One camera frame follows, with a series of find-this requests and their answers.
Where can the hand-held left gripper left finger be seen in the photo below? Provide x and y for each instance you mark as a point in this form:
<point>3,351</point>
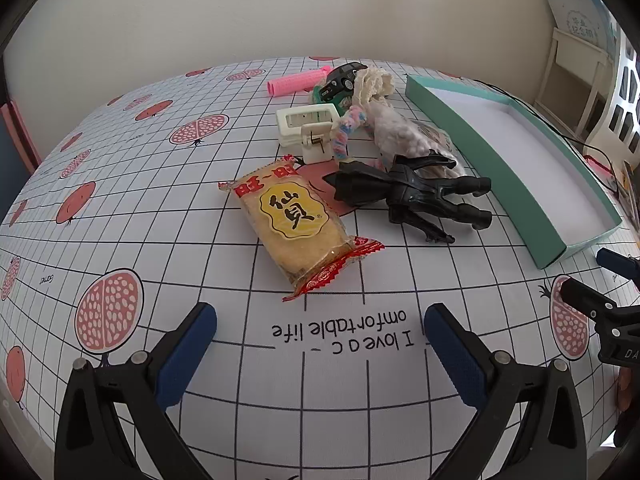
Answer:
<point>187,355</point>

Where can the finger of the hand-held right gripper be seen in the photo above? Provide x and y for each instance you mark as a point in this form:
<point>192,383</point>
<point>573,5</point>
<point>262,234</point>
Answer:
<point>617,261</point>
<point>585,297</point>

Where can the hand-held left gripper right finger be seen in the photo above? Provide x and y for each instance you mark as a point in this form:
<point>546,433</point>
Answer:
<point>455,355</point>

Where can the yellow rice cracker packet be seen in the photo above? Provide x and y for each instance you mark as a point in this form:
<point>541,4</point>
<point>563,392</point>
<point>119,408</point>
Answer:
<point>295,225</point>

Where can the teal cardboard box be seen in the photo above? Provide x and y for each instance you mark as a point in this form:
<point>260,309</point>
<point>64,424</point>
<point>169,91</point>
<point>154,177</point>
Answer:
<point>480,160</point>

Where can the black action figure toy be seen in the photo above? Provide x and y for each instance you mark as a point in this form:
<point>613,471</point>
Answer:
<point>400,187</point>

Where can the clear bag of cotton swabs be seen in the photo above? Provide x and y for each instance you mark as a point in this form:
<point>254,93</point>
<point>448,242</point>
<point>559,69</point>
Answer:
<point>400,135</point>

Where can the cream plastic clip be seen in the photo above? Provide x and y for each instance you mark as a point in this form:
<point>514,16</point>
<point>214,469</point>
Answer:
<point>305,122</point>

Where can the cream lace cloth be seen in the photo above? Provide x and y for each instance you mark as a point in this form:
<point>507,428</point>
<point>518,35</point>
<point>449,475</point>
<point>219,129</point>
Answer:
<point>372,82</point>

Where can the small green plastic item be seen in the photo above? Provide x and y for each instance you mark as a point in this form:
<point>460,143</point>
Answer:
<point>316,94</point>

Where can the black toy car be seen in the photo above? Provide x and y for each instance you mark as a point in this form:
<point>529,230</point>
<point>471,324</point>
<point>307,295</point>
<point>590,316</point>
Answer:
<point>340,82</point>

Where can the colourful stationery pile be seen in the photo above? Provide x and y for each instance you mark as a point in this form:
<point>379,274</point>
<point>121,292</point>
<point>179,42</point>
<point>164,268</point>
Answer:
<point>629,185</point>

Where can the pomegranate print grid tablecloth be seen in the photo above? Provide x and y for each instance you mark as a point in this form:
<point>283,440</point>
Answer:
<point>150,240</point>

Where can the white wooden chair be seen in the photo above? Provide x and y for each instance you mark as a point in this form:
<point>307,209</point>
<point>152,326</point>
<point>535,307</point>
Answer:
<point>575,60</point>

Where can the pale printed poster board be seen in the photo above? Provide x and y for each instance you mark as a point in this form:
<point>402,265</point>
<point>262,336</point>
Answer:
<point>580,15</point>

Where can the pink edged dark board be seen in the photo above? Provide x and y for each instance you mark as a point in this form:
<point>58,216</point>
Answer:
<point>17,130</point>

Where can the pink hair roller clip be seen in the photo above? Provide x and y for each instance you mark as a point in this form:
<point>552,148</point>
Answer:
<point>295,82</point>

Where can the white multi-window photo frame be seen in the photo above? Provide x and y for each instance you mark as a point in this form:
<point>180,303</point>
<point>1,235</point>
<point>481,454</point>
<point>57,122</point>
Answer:
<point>627,80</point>

